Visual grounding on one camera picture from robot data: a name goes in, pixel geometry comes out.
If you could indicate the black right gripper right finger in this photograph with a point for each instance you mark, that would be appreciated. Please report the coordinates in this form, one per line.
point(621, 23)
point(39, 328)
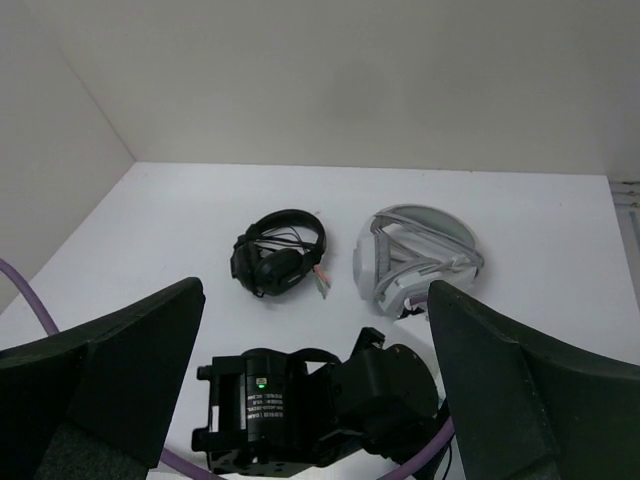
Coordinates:
point(526, 405)

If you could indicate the white gaming headset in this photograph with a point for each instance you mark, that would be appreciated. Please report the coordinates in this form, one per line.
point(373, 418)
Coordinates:
point(402, 249)

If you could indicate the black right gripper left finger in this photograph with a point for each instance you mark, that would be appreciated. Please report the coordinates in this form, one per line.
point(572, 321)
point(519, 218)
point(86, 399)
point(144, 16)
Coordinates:
point(96, 401)

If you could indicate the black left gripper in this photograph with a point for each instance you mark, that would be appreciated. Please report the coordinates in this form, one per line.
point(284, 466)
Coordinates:
point(380, 400)

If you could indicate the black headphones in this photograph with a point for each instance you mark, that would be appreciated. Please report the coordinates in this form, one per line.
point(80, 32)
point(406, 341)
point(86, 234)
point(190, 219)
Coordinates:
point(275, 272)

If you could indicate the aluminium side rail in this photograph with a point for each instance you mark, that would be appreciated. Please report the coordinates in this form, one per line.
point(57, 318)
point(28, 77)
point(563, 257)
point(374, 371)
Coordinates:
point(625, 195)

